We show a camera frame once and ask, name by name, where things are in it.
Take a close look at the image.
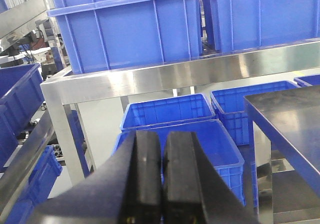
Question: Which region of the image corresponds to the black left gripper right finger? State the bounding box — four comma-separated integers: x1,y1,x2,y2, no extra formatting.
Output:
163,131,258,224

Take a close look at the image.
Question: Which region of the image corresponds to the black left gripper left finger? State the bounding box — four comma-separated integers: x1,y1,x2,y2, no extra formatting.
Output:
27,131,162,224

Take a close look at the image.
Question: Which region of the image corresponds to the stainless steel left shelf rack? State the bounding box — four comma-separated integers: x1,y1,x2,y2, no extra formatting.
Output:
0,0,56,217

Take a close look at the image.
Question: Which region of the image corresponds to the blue crate near lower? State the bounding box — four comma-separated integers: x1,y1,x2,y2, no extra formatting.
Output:
112,119,245,207

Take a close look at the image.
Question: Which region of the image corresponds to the blue crate far lower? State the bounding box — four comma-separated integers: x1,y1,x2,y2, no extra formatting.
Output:
120,93,216,132

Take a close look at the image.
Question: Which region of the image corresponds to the blue bin lower left rack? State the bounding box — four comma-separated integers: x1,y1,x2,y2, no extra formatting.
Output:
6,145,63,224

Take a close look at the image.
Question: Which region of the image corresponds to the blue crate lower right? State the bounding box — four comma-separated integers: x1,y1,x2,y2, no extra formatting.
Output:
210,80,299,146

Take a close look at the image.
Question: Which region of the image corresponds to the stainless steel work table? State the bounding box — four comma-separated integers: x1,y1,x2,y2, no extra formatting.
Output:
244,86,320,224

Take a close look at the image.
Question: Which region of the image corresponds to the blue bin on left rack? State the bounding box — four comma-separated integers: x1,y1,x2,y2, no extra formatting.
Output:
0,63,44,167

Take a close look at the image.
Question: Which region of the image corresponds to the large blue crate on cart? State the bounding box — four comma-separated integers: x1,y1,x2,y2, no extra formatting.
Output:
48,0,202,74

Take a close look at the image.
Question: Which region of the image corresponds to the stainless steel cart frame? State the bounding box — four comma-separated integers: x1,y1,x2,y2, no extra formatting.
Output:
41,38,320,185

